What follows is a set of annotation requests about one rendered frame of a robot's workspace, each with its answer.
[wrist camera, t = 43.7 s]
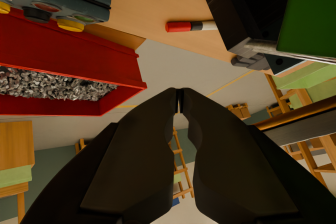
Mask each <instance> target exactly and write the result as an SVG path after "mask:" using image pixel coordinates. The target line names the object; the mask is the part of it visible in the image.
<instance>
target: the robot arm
mask: <svg viewBox="0 0 336 224"><path fill-rule="evenodd" d="M178 102H179V110H180V114H183V115H184V116H185V117H186V119H187V120H188V134H187V137H188V139H189V140H190V141H191V142H192V143H193V145H194V146H195V148H196V150H197V152H196V155H195V163H194V171H193V180H192V184H193V191H194V199H195V205H196V207H197V209H198V210H199V211H200V212H201V213H202V214H204V215H205V216H207V217H208V218H210V219H212V220H213V221H215V222H216V223H218V224H336V198H335V197H334V195H333V194H332V193H331V192H330V191H329V190H328V189H327V188H326V187H325V186H324V185H323V184H322V183H321V182H320V181H319V180H318V179H317V178H316V177H314V176H313V175H312V174H311V173H310V172H309V171H308V170H307V169H305V168H304V167H303V166H302V165H301V164H300V163H298V162H297V161H296V160H295V159H294V158H293V157H291V156H290V155H289V154H288V153H287V152H285V151H284V150H283V149H282V148H281V147H280V146H278V145H277V144H276V143H275V142H274V141H272V140H271V139H270V138H269V137H268V136H267V135H265V134H264V133H263V132H262V131H261V130H259V129H258V128H257V127H256V126H255V125H246V124H245V123H244V122H243V121H242V120H241V119H240V118H238V117H237V116H236V115H235V114H234V113H232V112H231V111H230V110H228V109H227V108H225V107H224V106H222V105H220V104H219V103H217V102H215V101H213V100H211V99H210V98H208V97H206V96H204V95H202V94H201V93H199V92H197V91H195V90H193V89H191V88H189V87H183V88H174V87H170V88H168V89H166V90H164V91H162V92H160V93H159V94H157V95H155V96H153V97H152V98H150V99H148V100H146V101H144V102H143V103H141V104H139V105H138V106H136V107H135V108H133V109H132V110H130V111H129V112H128V113H127V114H126V115H125V116H123V117H122V118H121V119H120V120H119V121H118V122H111V123H110V124H109V125H108V126H107V127H106V128H105V129H103V130H102V131H101V132H100V133H99V134H98V135H97V136H96V137H95V138H94V139H93V140H92V141H91V142H90V143H88V144H87V145H86V146H85V147H84V148H83V149H82V150H81V151H80V152H79V153H78V154H77V155H76V156H75V157H73V158H72V159H71V160H70V161H69V162H68V163H67V164H66V165H65V166H64V167H63V168H62V169H61V170H60V171H59V172H58V173H57V174H56V175H55V176H54V177H53V178H52V179H51V181H50V182H49V183H48V184H47V185H46V186H45V188H44V189H43V190H42V191H41V193H40V194H39V195H38V197H37V198H36V199H35V201H34V202H33V203H32V205H31V206H30V208H29V209H28V211H27V212H26V214H25V215H24V217H23V219H22V220H21V222H20V224H150V223H152V222H153V221H155V220H157V219H158V218H160V217H161V216H163V215H164V214H166V213H167V212H169V211H170V209H171V208H172V205H173V189H174V161H175V155H174V152H173V151H172V150H171V148H170V147H169V146H168V143H169V142H170V141H171V139H172V138H173V125H174V115H175V114H177V113H178Z"/></svg>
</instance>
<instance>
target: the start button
mask: <svg viewBox="0 0 336 224"><path fill-rule="evenodd" d="M57 24H58V26H59V27H60V28H62V29H65V30H68V31H73V32H82V31H83V30H84V25H83V24H81V23H78V22H75V21H71V20H66V19H57Z"/></svg>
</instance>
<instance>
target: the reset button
mask: <svg viewBox="0 0 336 224"><path fill-rule="evenodd" d="M10 9H11V6H10V5H9V4H7V3H4V2H1V1H0V13H1V14H8V13H9V12H10Z"/></svg>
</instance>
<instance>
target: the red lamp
mask: <svg viewBox="0 0 336 224"><path fill-rule="evenodd" d="M34 5H35V6H36V7H38V8H40V9H42V10H44V11H48V12H59V10H58V9H56V8H53V7H50V6H47V5H43V4H34Z"/></svg>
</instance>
